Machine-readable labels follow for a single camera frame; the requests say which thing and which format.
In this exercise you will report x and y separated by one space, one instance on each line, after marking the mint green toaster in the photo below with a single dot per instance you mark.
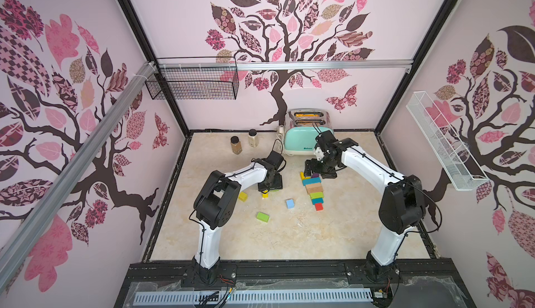
301 127

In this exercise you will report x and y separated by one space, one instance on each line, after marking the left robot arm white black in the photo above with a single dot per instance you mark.
216 202

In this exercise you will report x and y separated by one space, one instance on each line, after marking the long teal block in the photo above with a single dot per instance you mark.
311 181

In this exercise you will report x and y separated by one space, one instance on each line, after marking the aluminium rail left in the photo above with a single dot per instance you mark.
28 233

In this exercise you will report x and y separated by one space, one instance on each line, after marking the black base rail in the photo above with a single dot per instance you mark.
355 271

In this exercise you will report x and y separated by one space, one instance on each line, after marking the white wire shelf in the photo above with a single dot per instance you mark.
458 162

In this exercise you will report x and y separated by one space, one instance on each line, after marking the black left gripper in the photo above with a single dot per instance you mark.
277 184

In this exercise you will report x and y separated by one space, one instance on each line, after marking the natural wood plank block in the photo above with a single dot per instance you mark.
311 190

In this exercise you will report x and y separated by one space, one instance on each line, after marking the white cable duct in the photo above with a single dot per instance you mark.
250 297

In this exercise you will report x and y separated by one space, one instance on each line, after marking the light blue cube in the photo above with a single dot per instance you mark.
290 203

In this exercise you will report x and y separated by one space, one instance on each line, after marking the green block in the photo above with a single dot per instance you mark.
316 195
263 217

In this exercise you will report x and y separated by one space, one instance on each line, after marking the brown spice jar black lid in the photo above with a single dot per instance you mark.
236 146

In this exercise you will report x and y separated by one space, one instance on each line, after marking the aluminium rail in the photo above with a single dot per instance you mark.
297 65
28 233

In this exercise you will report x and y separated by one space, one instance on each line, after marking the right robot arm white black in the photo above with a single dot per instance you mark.
402 204

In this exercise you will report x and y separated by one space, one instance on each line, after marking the yellow rectangular block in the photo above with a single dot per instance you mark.
243 196

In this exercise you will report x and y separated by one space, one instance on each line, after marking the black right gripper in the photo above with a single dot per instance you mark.
316 170

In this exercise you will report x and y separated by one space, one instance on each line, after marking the aluminium rail back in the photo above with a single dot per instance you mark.
297 65

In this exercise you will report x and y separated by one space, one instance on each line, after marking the black wire basket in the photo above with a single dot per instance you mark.
195 78

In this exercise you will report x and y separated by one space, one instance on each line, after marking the beige spice jar black lid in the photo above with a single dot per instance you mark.
253 138

